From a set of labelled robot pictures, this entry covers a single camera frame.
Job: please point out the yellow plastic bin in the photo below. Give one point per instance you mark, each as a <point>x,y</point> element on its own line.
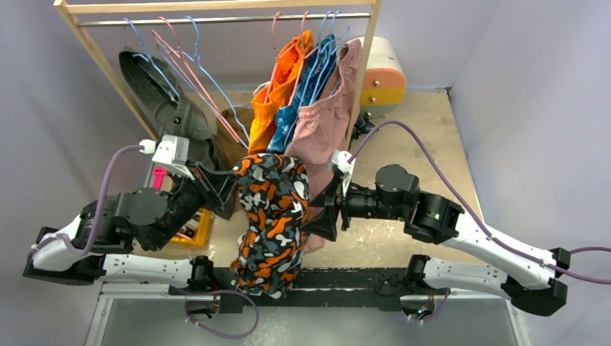
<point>195,233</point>

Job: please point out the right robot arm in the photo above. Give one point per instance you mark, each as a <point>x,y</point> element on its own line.
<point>528,277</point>

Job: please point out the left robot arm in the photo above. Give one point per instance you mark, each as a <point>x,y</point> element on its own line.
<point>98,244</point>

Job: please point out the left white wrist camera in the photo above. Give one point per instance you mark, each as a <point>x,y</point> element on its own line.
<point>170,153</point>

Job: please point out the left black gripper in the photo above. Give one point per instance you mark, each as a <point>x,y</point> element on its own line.
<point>216,187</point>

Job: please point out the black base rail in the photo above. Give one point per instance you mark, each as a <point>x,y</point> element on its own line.
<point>343,286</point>

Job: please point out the pink wire hanger left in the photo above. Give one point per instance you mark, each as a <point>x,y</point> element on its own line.
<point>183,63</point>

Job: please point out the pink plastic tool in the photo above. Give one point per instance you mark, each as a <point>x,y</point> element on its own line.
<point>158,175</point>

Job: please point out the camouflage orange black shorts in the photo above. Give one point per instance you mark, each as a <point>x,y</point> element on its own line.
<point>273,191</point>

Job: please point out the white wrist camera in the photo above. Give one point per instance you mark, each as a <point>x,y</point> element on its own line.
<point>343,163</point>
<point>170,153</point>

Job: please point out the wooden clothes rack frame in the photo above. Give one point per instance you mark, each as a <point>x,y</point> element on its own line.
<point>70,15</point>

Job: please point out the olive green shorts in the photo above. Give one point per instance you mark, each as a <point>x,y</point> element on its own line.
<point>184,118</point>

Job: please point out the blue wire hanger far left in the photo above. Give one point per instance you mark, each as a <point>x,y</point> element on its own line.
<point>170,89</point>

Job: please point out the pink shorts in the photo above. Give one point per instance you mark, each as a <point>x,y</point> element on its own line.
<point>322,127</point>

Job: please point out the blue patterned shorts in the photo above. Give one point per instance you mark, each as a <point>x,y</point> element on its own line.
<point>296,119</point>

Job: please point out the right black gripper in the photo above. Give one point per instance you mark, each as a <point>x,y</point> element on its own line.
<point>341,205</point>

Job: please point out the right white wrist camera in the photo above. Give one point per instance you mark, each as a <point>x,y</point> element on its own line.
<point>343,163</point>

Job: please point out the pink hanger holding orange shorts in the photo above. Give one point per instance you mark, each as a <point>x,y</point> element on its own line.
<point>278,56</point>

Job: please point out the metal hanging rod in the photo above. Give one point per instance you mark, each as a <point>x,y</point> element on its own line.
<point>218,20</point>

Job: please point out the white orange yellow drawer cabinet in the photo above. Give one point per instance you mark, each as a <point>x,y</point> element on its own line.
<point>384,83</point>

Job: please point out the blue hanger holding pink shorts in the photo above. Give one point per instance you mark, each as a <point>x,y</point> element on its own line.
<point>325,62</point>

